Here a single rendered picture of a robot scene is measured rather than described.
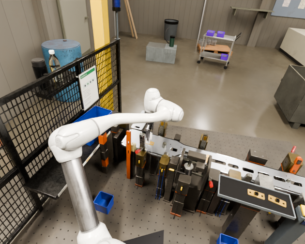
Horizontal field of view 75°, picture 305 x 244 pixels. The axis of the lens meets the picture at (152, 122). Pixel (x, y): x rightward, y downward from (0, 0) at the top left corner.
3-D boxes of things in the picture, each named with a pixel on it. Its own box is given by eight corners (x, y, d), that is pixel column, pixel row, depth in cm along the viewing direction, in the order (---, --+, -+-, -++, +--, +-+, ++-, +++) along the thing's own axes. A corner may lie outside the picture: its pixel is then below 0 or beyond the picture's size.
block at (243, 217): (236, 231, 134) (262, 192, 108) (236, 243, 128) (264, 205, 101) (221, 226, 137) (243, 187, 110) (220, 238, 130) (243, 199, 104)
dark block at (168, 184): (171, 194, 153) (179, 157, 128) (169, 203, 148) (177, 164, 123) (165, 192, 155) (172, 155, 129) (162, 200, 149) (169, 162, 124)
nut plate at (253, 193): (264, 194, 106) (265, 192, 105) (264, 200, 103) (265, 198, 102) (247, 189, 108) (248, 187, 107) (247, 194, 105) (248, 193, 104)
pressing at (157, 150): (311, 176, 140) (312, 175, 139) (322, 204, 123) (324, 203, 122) (130, 128, 169) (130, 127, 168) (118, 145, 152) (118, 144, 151)
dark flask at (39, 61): (54, 86, 128) (47, 58, 117) (46, 91, 122) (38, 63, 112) (44, 83, 130) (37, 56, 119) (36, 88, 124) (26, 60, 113)
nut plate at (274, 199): (285, 202, 103) (286, 200, 102) (285, 207, 100) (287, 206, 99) (268, 194, 106) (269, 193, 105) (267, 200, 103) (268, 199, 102)
